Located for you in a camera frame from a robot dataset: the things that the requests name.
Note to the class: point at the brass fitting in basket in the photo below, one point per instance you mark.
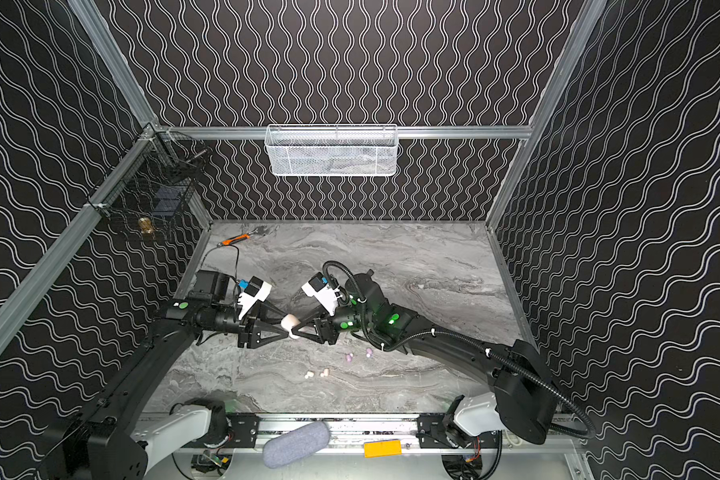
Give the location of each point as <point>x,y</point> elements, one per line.
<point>146,226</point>

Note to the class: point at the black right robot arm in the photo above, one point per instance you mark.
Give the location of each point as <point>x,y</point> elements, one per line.
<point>522,397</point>

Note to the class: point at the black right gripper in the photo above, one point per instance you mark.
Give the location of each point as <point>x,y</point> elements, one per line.
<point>326,328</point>

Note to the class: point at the orange handled adjustable wrench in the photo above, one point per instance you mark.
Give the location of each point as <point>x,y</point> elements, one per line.
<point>232,241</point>

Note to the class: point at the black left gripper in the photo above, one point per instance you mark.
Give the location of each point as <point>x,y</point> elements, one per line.
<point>246,329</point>

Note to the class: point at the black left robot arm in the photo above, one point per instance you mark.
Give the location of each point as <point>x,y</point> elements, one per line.
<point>102,440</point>

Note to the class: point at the yellow block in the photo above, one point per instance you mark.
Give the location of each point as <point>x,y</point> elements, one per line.
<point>380,449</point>

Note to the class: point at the grey fabric pouch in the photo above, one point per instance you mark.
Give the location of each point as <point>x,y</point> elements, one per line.
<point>296,445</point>

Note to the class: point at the white mesh wall basket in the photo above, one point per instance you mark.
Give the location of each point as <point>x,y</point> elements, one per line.
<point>328,150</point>

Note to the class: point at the black wire wall basket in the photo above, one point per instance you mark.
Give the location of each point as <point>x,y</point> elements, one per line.
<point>159,185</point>

